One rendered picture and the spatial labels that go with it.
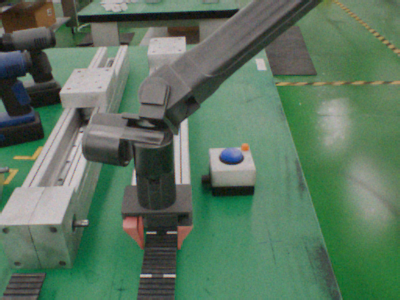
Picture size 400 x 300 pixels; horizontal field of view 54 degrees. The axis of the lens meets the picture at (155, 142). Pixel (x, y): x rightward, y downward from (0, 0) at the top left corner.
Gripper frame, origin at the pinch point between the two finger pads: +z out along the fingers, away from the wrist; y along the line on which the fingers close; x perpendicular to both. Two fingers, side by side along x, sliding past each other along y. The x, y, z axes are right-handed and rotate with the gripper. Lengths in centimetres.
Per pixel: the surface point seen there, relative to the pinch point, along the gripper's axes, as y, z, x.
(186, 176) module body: -4.4, -6.7, -8.7
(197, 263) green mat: -5.7, 1.8, 2.7
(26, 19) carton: 154, 42, -360
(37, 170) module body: 22.5, -6.5, -11.7
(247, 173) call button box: -15.5, -3.4, -13.5
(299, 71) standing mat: -103, 77, -271
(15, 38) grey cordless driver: 40, -19, -57
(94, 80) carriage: 17.5, -10.6, -44.8
